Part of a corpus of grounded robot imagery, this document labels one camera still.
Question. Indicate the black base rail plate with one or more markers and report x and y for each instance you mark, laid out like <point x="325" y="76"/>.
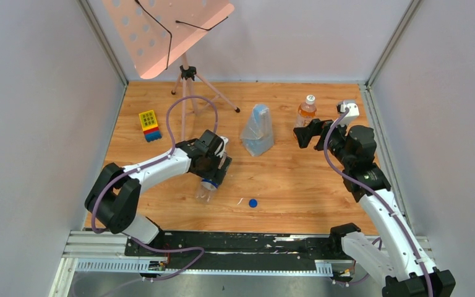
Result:
<point x="254" y="252"/>

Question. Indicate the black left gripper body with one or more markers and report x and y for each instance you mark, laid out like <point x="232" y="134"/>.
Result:
<point x="219" y="172"/>

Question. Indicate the white bottle cap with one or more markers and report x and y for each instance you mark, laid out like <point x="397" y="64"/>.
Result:
<point x="310" y="99"/>

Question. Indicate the pink music stand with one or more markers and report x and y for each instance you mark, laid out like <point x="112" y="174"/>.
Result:
<point x="157" y="33"/>

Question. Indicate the blue bottle cap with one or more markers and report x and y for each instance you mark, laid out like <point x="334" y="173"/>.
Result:
<point x="253" y="203"/>

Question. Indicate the blue item in plastic bag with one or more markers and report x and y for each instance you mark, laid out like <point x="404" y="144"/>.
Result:
<point x="257" y="135"/>

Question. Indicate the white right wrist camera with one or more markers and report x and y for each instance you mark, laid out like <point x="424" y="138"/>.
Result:
<point x="348" y="111"/>

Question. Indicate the yellow red blue toy block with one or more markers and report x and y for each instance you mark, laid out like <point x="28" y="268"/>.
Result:
<point x="150" y="127"/>

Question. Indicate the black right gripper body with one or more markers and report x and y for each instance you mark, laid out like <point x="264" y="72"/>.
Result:
<point x="336" y="138"/>

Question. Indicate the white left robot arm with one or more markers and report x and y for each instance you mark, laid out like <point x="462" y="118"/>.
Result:
<point x="115" y="194"/>

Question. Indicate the orange tea bottle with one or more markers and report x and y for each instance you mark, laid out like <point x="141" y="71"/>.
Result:
<point x="305" y="114"/>

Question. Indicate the clear Pepsi bottle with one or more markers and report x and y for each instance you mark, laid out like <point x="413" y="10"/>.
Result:
<point x="207" y="190"/>

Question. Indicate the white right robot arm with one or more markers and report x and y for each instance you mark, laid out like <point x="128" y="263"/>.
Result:
<point x="403" y="268"/>

